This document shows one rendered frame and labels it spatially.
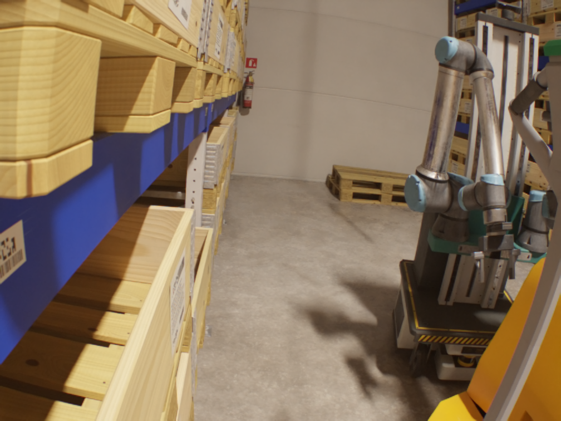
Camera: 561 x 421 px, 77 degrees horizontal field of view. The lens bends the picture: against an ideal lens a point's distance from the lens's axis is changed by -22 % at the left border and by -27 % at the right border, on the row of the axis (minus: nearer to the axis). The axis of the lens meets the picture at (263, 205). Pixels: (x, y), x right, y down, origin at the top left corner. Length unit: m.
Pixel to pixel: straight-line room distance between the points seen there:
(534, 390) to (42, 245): 1.17
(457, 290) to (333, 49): 4.56
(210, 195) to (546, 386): 1.73
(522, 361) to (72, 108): 0.87
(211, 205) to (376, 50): 4.62
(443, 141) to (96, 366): 1.43
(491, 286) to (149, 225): 1.74
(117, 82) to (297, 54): 5.65
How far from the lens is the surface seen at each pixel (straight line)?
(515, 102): 0.93
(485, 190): 1.48
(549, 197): 1.78
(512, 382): 0.95
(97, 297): 1.04
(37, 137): 0.25
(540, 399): 1.23
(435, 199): 1.78
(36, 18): 0.25
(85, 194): 0.49
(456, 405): 1.48
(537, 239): 2.07
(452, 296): 2.25
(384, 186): 5.47
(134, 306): 1.00
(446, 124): 1.72
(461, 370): 2.14
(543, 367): 1.24
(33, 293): 0.38
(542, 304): 0.88
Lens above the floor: 1.24
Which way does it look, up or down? 15 degrees down
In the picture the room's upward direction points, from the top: 5 degrees clockwise
